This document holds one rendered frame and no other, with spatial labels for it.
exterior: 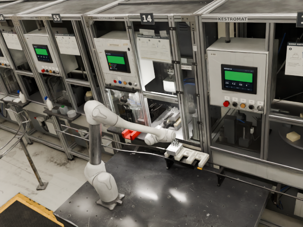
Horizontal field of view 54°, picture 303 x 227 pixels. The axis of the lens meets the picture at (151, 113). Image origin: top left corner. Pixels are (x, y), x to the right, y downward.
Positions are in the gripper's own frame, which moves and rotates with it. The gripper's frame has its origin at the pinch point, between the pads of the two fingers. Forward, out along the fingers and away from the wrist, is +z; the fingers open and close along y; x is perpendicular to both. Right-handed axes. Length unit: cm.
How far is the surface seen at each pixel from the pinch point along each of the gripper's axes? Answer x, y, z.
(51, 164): 195, -103, -34
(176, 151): -22.3, -10.5, -31.2
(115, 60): 40, 61, -15
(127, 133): 35.2, -9.4, -27.9
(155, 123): 20.8, -12.4, -0.4
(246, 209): -88, -34, -47
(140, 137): 21.6, -11.8, -26.2
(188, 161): -35, -15, -35
